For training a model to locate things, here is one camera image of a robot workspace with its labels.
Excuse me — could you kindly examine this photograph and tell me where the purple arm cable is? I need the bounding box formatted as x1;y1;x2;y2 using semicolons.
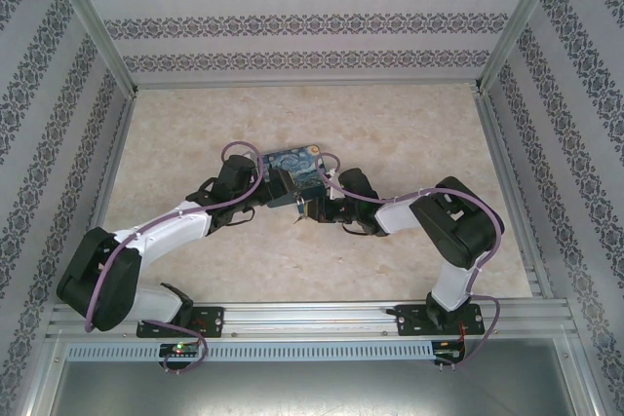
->
316;152;507;371
84;140;268;374

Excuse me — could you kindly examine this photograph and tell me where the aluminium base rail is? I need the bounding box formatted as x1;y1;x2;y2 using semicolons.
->
46;302;577;340

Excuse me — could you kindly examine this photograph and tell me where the aluminium side rail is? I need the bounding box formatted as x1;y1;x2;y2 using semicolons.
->
475;89;556;301
71;89;137;306

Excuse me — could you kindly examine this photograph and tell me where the aluminium frame post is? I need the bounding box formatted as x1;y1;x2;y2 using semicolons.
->
41;0;138;96
479;0;570;92

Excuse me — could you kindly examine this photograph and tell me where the starry night painted box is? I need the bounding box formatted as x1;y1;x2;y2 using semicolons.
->
260;142;329;208

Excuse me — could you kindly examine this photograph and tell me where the slotted grey cable duct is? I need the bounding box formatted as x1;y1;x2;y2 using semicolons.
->
65;341;436;361

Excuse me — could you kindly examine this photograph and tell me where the grey sheet metal panel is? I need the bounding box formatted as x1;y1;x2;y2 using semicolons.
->
48;359;589;416

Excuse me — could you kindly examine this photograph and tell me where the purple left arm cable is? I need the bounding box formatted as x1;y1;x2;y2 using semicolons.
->
84;140;268;374

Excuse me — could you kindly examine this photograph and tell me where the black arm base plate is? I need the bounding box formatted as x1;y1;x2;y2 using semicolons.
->
135;305;226;340
386;302;485;338

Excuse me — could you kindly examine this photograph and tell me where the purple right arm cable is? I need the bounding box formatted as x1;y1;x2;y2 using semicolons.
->
316;152;507;371

